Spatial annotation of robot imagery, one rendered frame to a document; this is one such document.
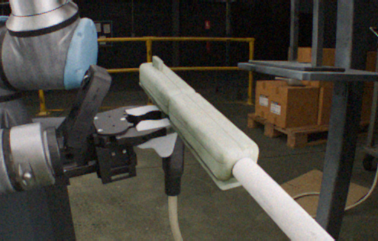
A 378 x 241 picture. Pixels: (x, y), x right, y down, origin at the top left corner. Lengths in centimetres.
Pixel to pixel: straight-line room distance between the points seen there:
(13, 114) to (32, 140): 32
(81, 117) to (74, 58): 21
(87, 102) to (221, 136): 18
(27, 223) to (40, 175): 31
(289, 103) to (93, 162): 234
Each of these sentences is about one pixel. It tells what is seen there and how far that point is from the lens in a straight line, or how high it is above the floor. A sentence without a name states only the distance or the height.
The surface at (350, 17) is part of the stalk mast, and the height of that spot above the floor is 91.
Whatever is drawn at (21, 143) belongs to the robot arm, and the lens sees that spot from 40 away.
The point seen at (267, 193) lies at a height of 71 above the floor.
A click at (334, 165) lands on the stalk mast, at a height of 54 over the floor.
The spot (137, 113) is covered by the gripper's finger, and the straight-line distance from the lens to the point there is 45.
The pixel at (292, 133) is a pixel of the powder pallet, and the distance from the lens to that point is 262.
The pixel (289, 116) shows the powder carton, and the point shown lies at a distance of 269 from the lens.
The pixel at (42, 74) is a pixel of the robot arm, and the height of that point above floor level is 79.
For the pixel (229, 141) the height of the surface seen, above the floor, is 74.
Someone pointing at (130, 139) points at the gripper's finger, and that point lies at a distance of 39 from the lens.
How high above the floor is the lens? 83
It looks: 13 degrees down
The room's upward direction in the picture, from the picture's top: straight up
